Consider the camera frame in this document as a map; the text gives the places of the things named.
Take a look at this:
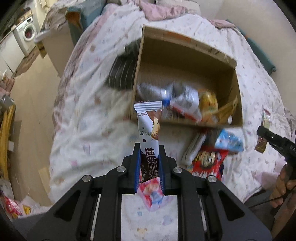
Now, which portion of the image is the pink white snack pouch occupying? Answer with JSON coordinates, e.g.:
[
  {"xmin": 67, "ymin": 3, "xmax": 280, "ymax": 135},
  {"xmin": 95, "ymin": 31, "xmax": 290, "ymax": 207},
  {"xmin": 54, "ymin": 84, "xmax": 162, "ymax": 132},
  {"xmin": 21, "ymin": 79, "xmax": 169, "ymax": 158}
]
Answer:
[{"xmin": 137, "ymin": 177, "xmax": 173, "ymax": 212}]

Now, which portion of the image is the white brown wafer snack bar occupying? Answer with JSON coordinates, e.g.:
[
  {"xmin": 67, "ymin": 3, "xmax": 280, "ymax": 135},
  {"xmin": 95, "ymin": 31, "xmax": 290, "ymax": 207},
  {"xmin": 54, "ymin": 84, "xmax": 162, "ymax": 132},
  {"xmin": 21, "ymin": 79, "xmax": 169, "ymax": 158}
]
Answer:
[{"xmin": 134, "ymin": 101, "xmax": 162, "ymax": 183}]

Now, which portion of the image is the person's right hand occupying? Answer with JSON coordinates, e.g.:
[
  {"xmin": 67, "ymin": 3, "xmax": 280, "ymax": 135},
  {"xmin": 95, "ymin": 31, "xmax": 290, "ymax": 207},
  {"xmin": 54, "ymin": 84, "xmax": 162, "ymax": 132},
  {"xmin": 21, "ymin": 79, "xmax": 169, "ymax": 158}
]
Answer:
[{"xmin": 270, "ymin": 164, "xmax": 295, "ymax": 210}]

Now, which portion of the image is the white silver snack packet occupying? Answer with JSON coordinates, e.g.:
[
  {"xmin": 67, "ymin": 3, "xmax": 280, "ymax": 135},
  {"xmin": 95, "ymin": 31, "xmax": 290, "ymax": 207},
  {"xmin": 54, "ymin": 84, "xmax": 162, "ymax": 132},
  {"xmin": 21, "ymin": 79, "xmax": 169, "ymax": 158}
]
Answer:
[{"xmin": 181, "ymin": 133, "xmax": 206, "ymax": 166}]

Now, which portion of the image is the red milk candy bag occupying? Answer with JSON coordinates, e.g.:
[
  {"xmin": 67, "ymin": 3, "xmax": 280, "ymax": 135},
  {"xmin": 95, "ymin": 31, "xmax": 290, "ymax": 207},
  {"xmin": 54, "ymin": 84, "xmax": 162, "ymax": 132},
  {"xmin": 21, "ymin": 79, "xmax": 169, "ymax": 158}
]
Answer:
[{"xmin": 186, "ymin": 146, "xmax": 229, "ymax": 180}]

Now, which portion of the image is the white cartoon print quilt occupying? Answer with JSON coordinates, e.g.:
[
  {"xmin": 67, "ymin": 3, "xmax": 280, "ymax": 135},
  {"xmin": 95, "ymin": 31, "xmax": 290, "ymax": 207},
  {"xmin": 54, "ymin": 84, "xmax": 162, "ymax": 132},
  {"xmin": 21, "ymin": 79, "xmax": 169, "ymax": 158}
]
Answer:
[{"xmin": 48, "ymin": 0, "xmax": 295, "ymax": 241}]

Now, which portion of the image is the light blue snack bag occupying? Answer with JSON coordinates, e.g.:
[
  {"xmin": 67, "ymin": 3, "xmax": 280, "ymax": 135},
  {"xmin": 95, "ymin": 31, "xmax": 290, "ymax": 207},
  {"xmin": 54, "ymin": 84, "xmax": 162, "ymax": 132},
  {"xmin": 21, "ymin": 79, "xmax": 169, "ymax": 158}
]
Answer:
[{"xmin": 215, "ymin": 130, "xmax": 244, "ymax": 153}]

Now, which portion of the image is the white printed snack bag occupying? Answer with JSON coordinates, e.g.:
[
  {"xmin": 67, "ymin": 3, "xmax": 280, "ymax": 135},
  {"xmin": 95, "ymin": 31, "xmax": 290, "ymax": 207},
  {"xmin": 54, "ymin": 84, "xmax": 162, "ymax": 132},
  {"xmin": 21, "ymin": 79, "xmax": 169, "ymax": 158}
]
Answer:
[{"xmin": 137, "ymin": 82, "xmax": 202, "ymax": 123}]

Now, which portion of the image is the yellow snack bag in box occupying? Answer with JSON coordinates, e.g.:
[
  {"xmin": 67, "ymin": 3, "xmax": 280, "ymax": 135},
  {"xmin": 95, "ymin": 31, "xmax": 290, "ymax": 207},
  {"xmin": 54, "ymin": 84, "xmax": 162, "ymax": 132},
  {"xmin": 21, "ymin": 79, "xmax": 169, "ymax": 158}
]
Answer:
[{"xmin": 199, "ymin": 89, "xmax": 218, "ymax": 121}]

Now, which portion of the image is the dark striped cloth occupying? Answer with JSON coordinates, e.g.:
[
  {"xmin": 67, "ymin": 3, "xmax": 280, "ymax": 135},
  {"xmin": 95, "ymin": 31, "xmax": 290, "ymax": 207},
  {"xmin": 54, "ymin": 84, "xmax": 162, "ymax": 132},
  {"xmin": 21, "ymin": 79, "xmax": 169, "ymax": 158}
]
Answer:
[{"xmin": 106, "ymin": 39, "xmax": 141, "ymax": 90}]

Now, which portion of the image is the brown cardboard box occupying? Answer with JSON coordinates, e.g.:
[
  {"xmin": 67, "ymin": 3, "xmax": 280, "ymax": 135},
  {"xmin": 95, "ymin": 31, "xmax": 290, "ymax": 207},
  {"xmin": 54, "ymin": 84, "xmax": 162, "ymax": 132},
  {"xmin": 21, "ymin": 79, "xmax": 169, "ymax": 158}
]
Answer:
[{"xmin": 132, "ymin": 26, "xmax": 243, "ymax": 128}]

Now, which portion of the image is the white washing machine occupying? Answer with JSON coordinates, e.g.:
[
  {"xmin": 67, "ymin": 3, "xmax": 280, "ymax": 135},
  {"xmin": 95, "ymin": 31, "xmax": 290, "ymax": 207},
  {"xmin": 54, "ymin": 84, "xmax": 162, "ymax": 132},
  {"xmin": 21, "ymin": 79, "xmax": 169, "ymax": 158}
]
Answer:
[{"xmin": 13, "ymin": 15, "xmax": 37, "ymax": 57}]

